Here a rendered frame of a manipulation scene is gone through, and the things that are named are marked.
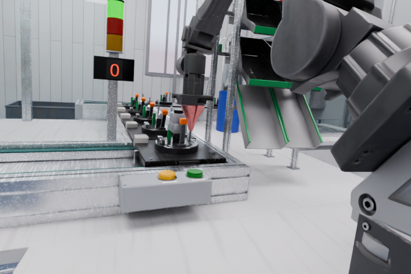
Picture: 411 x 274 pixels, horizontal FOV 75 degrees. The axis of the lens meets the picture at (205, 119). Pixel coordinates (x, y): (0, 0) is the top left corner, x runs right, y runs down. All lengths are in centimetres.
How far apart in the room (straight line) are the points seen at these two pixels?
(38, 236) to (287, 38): 59
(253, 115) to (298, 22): 69
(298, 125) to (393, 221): 84
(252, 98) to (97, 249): 69
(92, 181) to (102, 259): 18
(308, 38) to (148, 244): 49
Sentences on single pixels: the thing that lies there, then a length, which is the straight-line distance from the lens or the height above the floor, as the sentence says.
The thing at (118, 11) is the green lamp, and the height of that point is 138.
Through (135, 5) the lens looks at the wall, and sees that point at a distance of 431.
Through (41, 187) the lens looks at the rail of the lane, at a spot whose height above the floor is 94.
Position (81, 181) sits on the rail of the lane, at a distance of 67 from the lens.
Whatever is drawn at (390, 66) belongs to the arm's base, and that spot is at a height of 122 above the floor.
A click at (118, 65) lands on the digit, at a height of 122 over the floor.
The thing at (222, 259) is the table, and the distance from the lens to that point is 58.
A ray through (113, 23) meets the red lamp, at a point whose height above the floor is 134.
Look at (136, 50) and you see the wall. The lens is 422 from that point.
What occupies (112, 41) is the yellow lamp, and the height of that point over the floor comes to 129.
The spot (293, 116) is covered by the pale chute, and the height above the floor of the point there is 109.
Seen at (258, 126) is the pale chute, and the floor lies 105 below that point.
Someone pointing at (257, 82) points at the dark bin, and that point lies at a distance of 87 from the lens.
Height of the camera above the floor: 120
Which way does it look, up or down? 9 degrees down
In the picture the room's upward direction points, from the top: 5 degrees clockwise
